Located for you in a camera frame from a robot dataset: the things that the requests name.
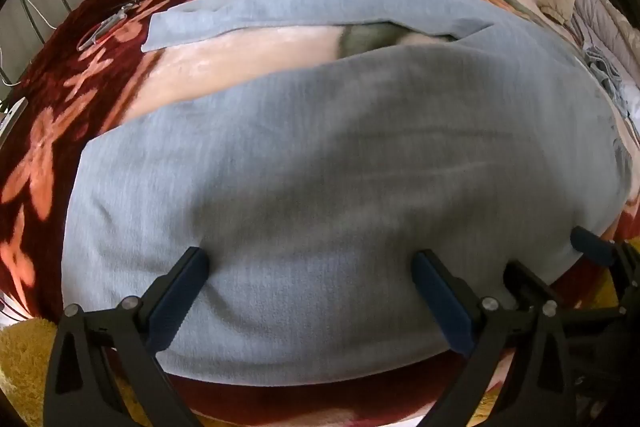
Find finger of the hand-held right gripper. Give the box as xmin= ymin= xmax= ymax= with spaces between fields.
xmin=504 ymin=260 xmax=563 ymax=308
xmin=570 ymin=226 xmax=640 ymax=303

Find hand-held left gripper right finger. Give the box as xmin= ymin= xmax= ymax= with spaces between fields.
xmin=410 ymin=249 xmax=572 ymax=427

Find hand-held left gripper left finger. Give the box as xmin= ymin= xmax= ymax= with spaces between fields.
xmin=44 ymin=247 xmax=210 ymax=427

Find grey pants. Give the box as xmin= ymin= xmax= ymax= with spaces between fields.
xmin=62 ymin=0 xmax=632 ymax=380

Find yellow fuzzy mat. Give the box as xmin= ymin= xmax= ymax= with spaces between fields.
xmin=0 ymin=317 xmax=151 ymax=427

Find crumpled grey cloth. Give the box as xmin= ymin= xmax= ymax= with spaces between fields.
xmin=581 ymin=47 xmax=626 ymax=105

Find grey quilt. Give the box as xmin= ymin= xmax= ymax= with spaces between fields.
xmin=567 ymin=0 xmax=640 ymax=128

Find floral fleece blanket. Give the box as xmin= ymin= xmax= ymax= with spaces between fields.
xmin=0 ymin=0 xmax=640 ymax=427

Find white flat device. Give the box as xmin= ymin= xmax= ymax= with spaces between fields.
xmin=0 ymin=98 xmax=29 ymax=140

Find grey scissors with red handles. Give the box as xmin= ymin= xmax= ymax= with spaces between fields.
xmin=77 ymin=1 xmax=142 ymax=52

